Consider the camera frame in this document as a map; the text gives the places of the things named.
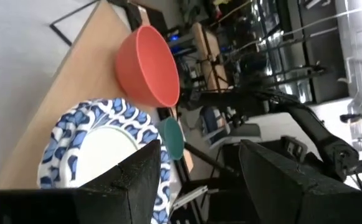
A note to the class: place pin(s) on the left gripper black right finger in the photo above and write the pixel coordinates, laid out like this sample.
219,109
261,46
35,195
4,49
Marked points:
280,196

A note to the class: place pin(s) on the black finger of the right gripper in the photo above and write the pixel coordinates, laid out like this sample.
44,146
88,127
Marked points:
205,98

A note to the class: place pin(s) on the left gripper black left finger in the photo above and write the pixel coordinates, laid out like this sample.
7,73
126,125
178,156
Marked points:
127,193

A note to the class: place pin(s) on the green plastic bowl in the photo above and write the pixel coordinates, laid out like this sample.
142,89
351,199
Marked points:
173,140

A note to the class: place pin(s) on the red plastic bowl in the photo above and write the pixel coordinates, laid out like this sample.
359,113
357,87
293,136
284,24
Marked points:
143,71

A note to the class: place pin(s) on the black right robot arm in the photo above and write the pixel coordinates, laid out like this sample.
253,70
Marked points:
324,140

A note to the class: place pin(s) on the wooden table with black legs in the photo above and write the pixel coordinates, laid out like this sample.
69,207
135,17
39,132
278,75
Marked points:
212,49

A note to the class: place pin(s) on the silver metal mounting bracket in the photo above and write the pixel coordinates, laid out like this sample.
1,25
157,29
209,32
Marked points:
190,197

